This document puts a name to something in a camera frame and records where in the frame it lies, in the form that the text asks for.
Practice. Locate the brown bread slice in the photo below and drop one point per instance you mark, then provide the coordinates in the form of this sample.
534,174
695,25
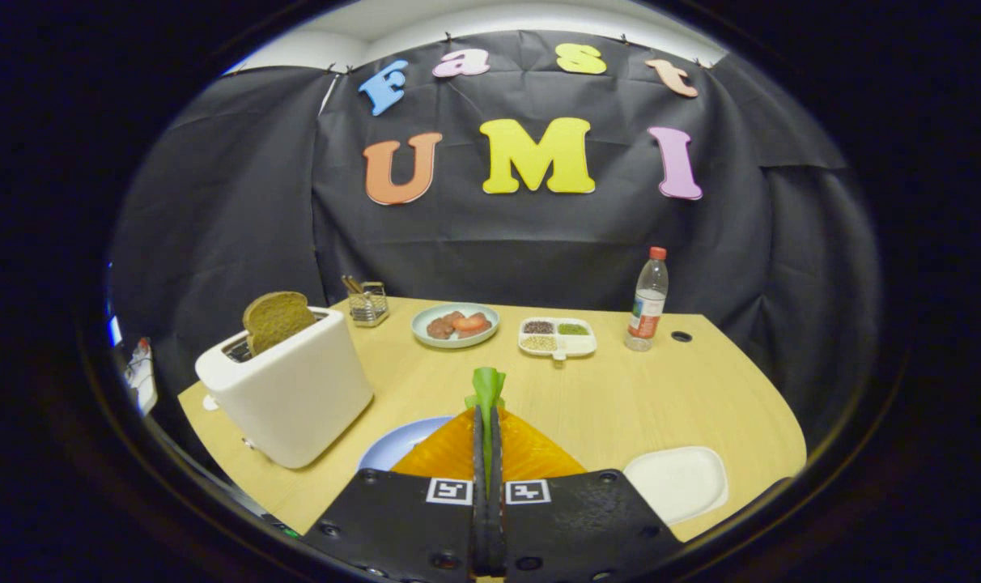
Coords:
278,320

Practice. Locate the white square plate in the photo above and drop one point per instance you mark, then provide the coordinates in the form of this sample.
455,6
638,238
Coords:
677,484

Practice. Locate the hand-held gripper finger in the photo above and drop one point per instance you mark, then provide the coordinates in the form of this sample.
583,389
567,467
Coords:
480,518
497,518

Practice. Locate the clear bottle with red cap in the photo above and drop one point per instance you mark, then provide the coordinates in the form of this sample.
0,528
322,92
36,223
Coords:
646,312

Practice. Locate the pale green round plate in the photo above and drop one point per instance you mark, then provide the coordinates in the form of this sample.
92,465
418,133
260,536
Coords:
456,342

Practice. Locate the red ham slice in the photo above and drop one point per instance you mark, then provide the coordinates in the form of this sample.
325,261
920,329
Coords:
470,324

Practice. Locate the green lettuce leaf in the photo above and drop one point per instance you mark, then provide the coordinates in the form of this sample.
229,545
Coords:
486,387

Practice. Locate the white toaster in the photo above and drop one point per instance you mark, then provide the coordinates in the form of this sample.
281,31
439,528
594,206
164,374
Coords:
296,405

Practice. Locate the blue round plate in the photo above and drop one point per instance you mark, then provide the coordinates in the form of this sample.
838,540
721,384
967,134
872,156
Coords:
397,449

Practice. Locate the white divided condiment dish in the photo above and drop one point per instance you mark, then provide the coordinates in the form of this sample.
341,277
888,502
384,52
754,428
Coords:
557,336

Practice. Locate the white and red object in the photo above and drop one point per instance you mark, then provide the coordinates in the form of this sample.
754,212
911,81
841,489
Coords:
142,380

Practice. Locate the brown meat slice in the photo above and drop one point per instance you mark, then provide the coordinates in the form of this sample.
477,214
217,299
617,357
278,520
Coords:
440,327

